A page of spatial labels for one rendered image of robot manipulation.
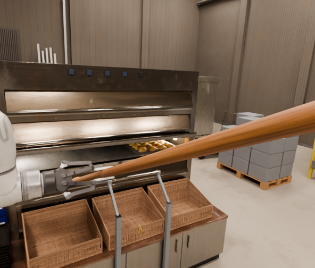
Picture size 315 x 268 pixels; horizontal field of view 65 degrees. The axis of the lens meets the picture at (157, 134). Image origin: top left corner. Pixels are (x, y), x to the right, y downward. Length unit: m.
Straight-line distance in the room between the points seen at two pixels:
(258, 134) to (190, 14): 12.29
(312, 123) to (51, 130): 2.15
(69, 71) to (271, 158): 3.88
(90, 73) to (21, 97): 0.58
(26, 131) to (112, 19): 8.71
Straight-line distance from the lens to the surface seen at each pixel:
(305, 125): 0.29
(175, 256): 2.74
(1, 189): 0.83
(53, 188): 0.86
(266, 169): 5.06
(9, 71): 2.21
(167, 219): 2.33
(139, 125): 2.53
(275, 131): 0.30
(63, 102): 2.26
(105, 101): 2.35
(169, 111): 2.68
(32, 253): 2.46
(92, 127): 2.36
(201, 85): 7.97
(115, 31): 10.61
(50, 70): 2.23
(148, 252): 2.50
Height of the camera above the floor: 2.07
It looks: 14 degrees down
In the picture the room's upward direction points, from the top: 3 degrees clockwise
